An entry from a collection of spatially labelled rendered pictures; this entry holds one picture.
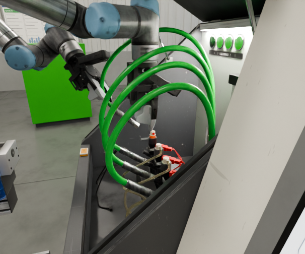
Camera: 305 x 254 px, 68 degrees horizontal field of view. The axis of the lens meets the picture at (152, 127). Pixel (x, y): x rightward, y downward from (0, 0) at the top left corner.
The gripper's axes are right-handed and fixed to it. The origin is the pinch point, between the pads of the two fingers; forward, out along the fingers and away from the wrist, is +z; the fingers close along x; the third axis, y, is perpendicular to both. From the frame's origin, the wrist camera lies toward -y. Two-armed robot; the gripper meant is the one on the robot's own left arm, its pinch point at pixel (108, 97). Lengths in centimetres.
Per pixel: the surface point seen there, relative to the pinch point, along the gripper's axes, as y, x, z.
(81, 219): 15.0, 22.5, 28.5
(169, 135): 3.1, -35.6, 20.5
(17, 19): 282, -361, -469
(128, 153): -1.9, 12.5, 21.0
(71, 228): 15.8, 25.9, 28.8
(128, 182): -6.5, 26.5, 27.5
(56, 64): 153, -208, -183
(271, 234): -29, 42, 40
